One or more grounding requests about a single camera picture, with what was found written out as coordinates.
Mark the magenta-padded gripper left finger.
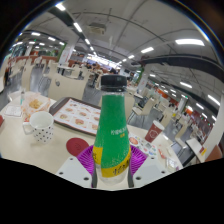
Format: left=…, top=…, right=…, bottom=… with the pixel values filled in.
left=55, top=144, right=98, bottom=189

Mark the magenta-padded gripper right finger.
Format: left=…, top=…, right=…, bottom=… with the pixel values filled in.
left=127, top=144, right=168, bottom=188

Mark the green drink bottle black cap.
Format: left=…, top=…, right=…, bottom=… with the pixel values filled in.
left=92, top=74, right=132, bottom=188

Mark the flat round red coaster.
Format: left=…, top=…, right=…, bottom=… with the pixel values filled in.
left=65, top=137, right=90, bottom=158

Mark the small clear plastic packet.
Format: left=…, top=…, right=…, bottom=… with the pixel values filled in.
left=165, top=156, right=178, bottom=172

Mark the colourful printed flyer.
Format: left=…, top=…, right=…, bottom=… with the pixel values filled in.
left=128, top=133, right=159, bottom=158

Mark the red paper cup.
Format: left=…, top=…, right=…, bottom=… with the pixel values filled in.
left=144, top=120, right=166, bottom=144

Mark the white dotted mug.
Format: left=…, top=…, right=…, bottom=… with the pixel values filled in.
left=22, top=110, right=55, bottom=144

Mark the dark food tray with liner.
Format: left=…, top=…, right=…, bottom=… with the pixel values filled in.
left=49, top=96, right=102, bottom=136

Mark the group of beige chairs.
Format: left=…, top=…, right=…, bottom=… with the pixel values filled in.
left=6, top=54, right=201, bottom=141

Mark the beige wooden chair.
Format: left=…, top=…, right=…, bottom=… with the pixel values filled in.
left=98, top=89, right=136, bottom=121
left=49, top=73, right=88, bottom=101

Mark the clear food bag with snacks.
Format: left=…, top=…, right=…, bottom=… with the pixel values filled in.
left=20, top=93, right=51, bottom=123

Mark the white printed card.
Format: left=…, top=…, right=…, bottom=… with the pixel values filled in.
left=3, top=104, right=24, bottom=118

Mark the small clear bottle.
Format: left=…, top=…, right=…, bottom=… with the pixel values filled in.
left=19, top=87, right=27, bottom=106

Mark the group of ceiling lights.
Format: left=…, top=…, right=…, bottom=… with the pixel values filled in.
left=11, top=2, right=223, bottom=121

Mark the ceiling air conditioner unit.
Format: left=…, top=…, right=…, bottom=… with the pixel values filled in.
left=88, top=22, right=108, bottom=35

